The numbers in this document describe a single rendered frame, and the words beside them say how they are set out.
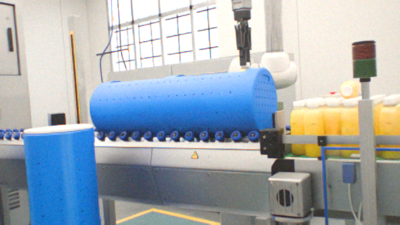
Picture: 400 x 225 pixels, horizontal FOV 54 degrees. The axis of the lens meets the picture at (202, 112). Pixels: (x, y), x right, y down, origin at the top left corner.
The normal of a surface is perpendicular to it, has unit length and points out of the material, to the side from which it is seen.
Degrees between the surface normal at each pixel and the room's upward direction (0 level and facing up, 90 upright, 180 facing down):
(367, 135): 90
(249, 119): 116
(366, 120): 90
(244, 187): 110
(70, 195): 90
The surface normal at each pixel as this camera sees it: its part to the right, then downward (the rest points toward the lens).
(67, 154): 0.48, 0.01
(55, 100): 0.75, -0.01
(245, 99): -0.51, -0.02
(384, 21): -0.66, 0.08
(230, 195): -0.44, 0.40
